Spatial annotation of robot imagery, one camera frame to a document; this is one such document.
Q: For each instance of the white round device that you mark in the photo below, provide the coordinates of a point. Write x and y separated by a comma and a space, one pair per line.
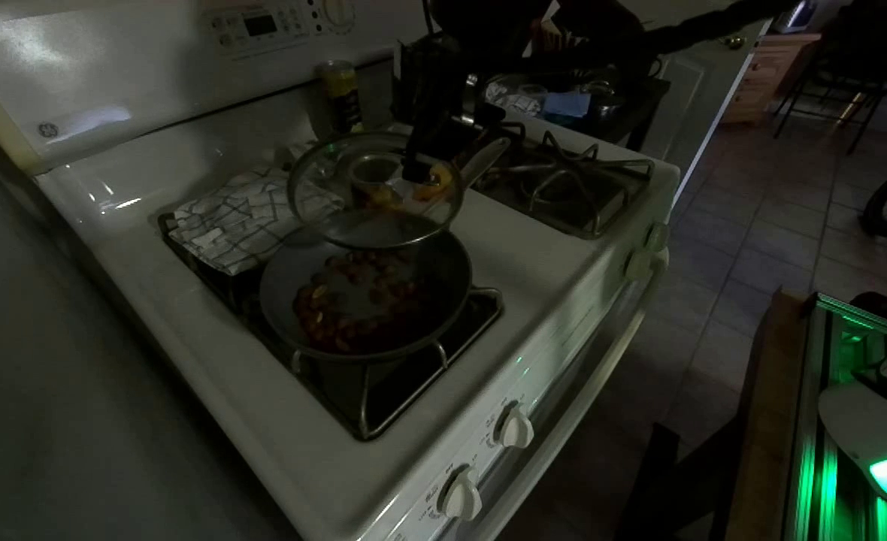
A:
865, 421

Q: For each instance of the wooden cabinet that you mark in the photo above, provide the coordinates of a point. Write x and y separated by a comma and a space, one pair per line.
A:
767, 80

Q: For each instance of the cooked food in pan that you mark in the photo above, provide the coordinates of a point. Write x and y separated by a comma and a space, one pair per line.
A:
363, 301

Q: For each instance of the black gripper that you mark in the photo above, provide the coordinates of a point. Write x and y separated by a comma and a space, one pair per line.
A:
431, 85

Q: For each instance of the white gas stove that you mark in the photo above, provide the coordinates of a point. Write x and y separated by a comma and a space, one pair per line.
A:
112, 152

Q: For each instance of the white stove knob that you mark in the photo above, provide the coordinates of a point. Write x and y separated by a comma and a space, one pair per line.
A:
459, 493
513, 427

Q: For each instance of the small dark bowl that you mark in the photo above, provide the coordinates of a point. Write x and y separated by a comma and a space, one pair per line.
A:
370, 172

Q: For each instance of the checkered kitchen cloth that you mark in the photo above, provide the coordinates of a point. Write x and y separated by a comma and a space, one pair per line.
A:
225, 227

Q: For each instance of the blue folded cloth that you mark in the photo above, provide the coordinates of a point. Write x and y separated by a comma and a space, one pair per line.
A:
567, 105

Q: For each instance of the black side cart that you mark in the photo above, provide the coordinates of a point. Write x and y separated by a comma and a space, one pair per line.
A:
632, 114

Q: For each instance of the dark metal chair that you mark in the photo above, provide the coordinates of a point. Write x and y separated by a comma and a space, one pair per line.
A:
843, 71

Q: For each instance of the round glass pan lid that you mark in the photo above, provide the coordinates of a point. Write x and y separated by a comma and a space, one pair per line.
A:
363, 218

